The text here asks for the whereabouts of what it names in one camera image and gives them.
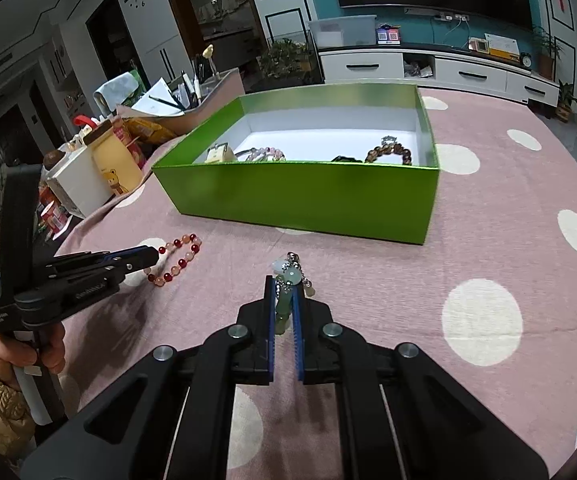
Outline yellow bear bottle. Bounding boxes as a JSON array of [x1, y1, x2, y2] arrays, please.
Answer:
[[73, 114, 144, 196]]

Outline white storage box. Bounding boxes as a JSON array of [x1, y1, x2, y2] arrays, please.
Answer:
[[45, 147, 117, 220]]

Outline white power strip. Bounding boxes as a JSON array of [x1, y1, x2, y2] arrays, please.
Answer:
[[403, 7, 472, 22]]

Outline pale pink bead bracelet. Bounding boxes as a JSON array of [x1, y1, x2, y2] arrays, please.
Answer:
[[238, 146, 287, 164]]

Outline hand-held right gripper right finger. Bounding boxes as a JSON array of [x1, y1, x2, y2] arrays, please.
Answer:
[[291, 284, 551, 480]]

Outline white card sign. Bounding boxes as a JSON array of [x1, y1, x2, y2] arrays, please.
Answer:
[[483, 33, 520, 59]]

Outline clear plastic storage box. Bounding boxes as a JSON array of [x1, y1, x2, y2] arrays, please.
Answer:
[[307, 14, 378, 49]]

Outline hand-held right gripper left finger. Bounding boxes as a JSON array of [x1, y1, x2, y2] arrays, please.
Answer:
[[18, 275, 276, 480]]

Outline green cardboard box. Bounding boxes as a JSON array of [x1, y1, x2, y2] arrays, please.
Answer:
[[151, 84, 441, 247]]

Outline tall potted plant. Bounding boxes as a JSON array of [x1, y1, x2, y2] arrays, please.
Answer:
[[533, 25, 565, 81]]

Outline beige strap watch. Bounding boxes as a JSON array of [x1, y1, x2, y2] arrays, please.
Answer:
[[204, 143, 237, 164]]

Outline red can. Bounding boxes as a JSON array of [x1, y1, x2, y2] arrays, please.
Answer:
[[38, 187, 72, 234]]

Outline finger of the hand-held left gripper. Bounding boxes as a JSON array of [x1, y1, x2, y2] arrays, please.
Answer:
[[116, 246, 160, 276], [99, 246, 150, 262]]

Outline red orange bead bracelet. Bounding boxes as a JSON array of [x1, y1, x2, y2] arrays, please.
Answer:
[[143, 232, 204, 287]]

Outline pink polka dot tablecloth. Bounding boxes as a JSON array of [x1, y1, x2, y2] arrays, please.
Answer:
[[56, 82, 577, 480]]

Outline pink desk organizer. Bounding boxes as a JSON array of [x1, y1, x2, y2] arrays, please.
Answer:
[[116, 67, 246, 137]]

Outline white papers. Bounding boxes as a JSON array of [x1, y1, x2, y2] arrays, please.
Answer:
[[130, 77, 185, 112]]

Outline white television cabinet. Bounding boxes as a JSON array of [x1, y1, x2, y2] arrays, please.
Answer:
[[317, 45, 562, 109]]

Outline person's left hand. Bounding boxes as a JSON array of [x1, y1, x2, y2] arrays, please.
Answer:
[[0, 320, 68, 392]]

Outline leafy plants in cage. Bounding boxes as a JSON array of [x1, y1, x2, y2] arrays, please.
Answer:
[[260, 37, 319, 81]]

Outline yellow duck stick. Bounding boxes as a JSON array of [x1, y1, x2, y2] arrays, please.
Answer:
[[203, 44, 220, 81]]

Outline yellow snack packet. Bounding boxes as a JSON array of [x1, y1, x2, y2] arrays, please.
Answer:
[[123, 117, 177, 147]]

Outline green jade bead bracelet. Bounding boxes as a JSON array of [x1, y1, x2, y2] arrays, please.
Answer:
[[271, 252, 317, 337]]

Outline small potted plant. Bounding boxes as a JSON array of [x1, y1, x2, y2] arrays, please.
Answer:
[[555, 80, 577, 122]]

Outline brown wooden bead bracelet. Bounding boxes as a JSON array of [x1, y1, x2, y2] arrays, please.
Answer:
[[364, 135, 414, 166]]

